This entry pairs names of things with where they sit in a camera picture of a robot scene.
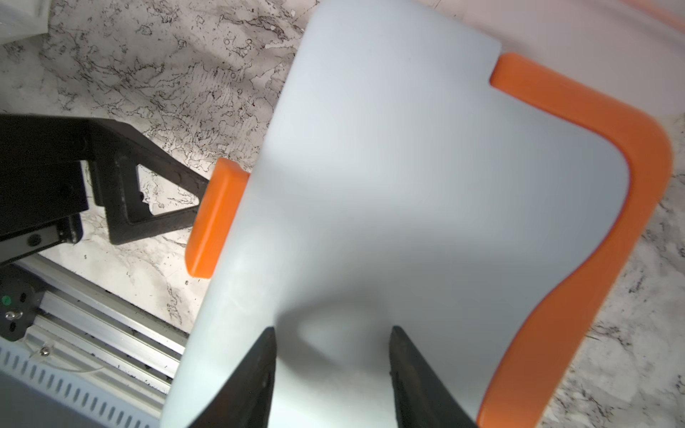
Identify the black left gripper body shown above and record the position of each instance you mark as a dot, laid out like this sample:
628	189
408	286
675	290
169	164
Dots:
42	184

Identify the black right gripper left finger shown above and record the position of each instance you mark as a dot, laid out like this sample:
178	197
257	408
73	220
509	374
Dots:
245	399

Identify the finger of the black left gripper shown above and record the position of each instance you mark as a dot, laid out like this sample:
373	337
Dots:
117	152

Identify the aluminium front rail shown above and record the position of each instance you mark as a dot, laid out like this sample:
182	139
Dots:
73	354

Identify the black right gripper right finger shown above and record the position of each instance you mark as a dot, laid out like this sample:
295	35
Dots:
420	397

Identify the white gauze packet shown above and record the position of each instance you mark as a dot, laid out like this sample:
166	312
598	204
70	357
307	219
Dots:
21	19

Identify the blue orange first aid box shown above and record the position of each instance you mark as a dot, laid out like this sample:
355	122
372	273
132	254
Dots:
413	175

